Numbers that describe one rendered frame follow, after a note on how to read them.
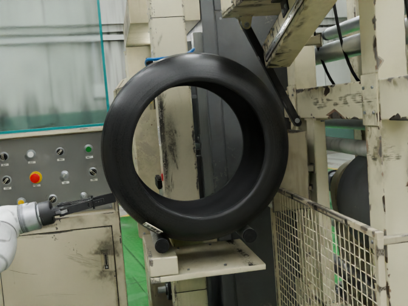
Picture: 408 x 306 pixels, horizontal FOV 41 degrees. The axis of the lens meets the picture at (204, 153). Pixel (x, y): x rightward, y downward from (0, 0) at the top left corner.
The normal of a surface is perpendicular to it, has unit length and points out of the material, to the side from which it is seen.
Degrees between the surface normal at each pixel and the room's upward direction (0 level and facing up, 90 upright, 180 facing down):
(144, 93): 82
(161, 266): 90
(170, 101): 90
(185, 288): 90
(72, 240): 90
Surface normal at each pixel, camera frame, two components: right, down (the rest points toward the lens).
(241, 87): 0.26, -0.08
